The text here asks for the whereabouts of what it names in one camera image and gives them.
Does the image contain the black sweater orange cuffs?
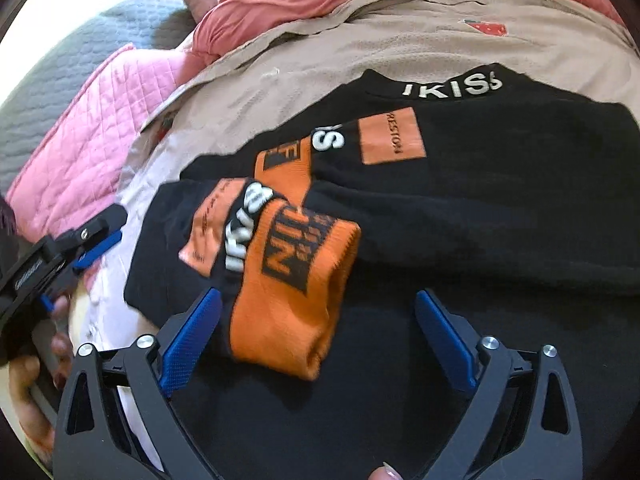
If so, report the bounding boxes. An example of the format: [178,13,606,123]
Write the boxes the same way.
[124,64,639,479]

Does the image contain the left hand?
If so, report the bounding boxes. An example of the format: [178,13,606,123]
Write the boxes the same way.
[6,294,76,463]

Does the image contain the pink quilted pillow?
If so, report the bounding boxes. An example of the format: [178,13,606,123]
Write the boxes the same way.
[6,44,204,242]

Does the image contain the right hand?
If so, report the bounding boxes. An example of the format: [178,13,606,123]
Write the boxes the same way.
[368,463,402,480]

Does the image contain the grey quilted headboard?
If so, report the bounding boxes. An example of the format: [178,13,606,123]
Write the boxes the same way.
[1,0,195,193]

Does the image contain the pink patterned duvet cover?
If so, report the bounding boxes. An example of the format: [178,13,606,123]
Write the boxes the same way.
[74,0,639,349]

